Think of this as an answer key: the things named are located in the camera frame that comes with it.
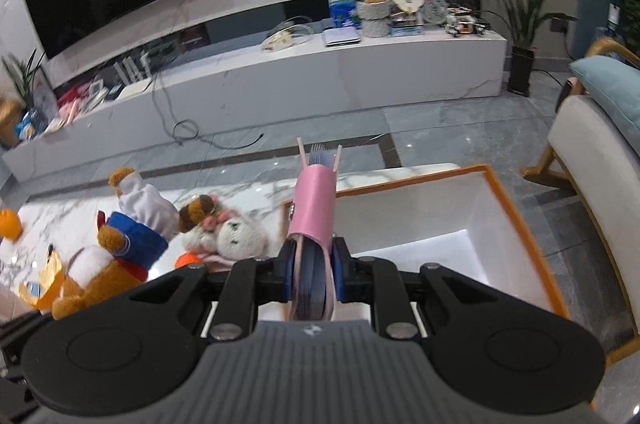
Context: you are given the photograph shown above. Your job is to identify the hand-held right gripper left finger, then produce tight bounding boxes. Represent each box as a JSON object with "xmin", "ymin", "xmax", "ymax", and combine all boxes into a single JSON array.
[{"xmin": 127, "ymin": 239, "xmax": 301, "ymax": 343}]

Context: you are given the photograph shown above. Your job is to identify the toy figurines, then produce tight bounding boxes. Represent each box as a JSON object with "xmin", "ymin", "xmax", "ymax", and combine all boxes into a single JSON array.
[{"xmin": 445, "ymin": 7, "xmax": 493, "ymax": 39}]

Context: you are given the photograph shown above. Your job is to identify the patterned round fan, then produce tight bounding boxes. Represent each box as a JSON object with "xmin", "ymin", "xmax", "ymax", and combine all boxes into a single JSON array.
[{"xmin": 421, "ymin": 0, "xmax": 453, "ymax": 25}]

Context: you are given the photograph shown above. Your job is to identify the blue tin box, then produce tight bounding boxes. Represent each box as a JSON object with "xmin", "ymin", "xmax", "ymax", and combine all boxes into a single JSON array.
[{"xmin": 389, "ymin": 18, "xmax": 426, "ymax": 38}]

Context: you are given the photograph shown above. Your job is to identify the brown bear plush blue outfit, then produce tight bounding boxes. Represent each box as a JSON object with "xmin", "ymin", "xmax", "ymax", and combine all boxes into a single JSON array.
[{"xmin": 51, "ymin": 167, "xmax": 181, "ymax": 320}]

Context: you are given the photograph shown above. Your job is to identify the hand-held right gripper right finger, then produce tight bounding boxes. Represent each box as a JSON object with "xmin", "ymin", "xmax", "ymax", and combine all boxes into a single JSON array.
[{"xmin": 330, "ymin": 237, "xmax": 506, "ymax": 343}]

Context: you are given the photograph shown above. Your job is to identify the black cable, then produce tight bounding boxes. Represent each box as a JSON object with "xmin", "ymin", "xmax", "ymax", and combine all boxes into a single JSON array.
[{"xmin": 152, "ymin": 72, "xmax": 266, "ymax": 150}]

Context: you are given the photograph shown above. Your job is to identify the white television cabinet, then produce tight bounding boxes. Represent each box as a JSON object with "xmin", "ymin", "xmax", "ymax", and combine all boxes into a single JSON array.
[{"xmin": 0, "ymin": 0, "xmax": 508, "ymax": 185}]

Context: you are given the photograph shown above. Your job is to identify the white crochet animal doll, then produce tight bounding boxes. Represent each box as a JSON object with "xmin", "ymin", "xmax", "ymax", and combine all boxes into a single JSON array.
[{"xmin": 200, "ymin": 214, "xmax": 271, "ymax": 267}]

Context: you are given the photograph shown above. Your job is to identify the white router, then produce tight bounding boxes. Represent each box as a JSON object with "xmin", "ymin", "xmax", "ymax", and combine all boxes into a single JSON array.
[{"xmin": 112, "ymin": 49, "xmax": 153, "ymax": 85}]

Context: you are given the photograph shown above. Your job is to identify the orange storage box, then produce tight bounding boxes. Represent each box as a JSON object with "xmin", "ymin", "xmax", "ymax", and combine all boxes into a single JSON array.
[{"xmin": 260, "ymin": 163, "xmax": 571, "ymax": 340}]

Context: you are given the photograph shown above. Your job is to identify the light blue cushion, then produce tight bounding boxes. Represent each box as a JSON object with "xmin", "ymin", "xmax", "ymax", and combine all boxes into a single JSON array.
[{"xmin": 569, "ymin": 54, "xmax": 640, "ymax": 145}]

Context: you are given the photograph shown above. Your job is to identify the crochet doll with flower wreath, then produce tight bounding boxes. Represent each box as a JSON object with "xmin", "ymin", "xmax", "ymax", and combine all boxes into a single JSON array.
[{"xmin": 179, "ymin": 194, "xmax": 223, "ymax": 250}]

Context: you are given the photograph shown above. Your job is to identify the small leafy plant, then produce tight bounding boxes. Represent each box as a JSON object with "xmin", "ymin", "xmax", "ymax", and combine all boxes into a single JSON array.
[{"xmin": 0, "ymin": 49, "xmax": 48, "ymax": 115}]

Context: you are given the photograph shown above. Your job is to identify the white flat device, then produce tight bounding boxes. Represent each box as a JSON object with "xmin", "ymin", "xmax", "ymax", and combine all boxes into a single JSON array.
[{"xmin": 321, "ymin": 27, "xmax": 362, "ymax": 48}]

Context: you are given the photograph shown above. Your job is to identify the wooden armchair with cream cushion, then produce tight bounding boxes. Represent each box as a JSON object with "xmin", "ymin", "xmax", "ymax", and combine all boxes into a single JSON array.
[{"xmin": 520, "ymin": 39, "xmax": 640, "ymax": 410}]

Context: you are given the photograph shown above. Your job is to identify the potted plant with black pot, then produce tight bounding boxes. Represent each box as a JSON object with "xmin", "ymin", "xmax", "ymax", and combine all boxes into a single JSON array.
[{"xmin": 467, "ymin": 0, "xmax": 581, "ymax": 98}]

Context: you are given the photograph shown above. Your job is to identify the pile of packets and books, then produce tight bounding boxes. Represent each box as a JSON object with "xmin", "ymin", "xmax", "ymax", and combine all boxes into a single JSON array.
[{"xmin": 10, "ymin": 77, "xmax": 126, "ymax": 145}]

